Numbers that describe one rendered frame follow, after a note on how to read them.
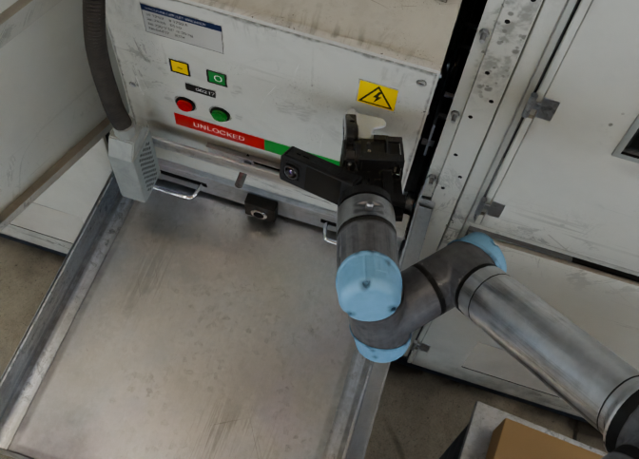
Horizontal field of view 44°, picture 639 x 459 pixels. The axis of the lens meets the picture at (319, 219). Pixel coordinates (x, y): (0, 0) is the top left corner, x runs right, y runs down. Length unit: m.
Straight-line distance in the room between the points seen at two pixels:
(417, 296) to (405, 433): 1.27
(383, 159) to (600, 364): 0.38
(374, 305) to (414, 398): 1.38
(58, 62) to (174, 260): 0.41
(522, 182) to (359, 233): 0.54
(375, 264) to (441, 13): 0.39
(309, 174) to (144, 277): 0.53
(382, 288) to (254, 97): 0.45
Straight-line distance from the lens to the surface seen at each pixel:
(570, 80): 1.22
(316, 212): 1.46
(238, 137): 1.35
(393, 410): 2.27
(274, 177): 1.34
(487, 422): 1.51
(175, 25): 1.17
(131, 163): 1.33
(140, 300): 1.47
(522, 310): 0.95
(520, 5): 1.16
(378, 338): 1.01
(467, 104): 1.32
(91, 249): 1.52
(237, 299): 1.45
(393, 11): 1.12
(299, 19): 1.10
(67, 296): 1.49
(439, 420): 2.29
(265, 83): 1.20
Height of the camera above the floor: 2.15
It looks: 60 degrees down
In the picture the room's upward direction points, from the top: 8 degrees clockwise
